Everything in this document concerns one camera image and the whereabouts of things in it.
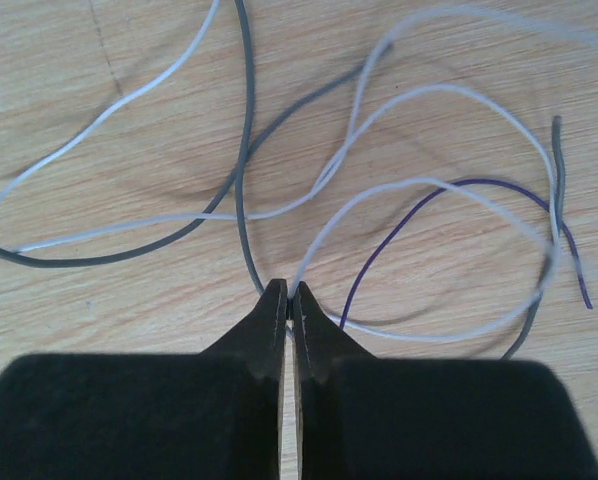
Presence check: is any white wire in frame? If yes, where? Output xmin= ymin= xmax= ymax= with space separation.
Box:
xmin=0 ymin=0 xmax=598 ymax=344

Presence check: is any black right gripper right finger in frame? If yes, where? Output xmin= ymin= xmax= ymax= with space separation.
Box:
xmin=291 ymin=285 xmax=598 ymax=479

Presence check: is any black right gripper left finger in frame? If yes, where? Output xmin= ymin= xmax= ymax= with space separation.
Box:
xmin=0 ymin=280 xmax=288 ymax=479

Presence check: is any purple wire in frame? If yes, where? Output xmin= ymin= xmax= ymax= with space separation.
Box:
xmin=339 ymin=178 xmax=594 ymax=329

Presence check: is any grey wire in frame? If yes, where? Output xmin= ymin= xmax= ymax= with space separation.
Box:
xmin=0 ymin=0 xmax=566 ymax=361

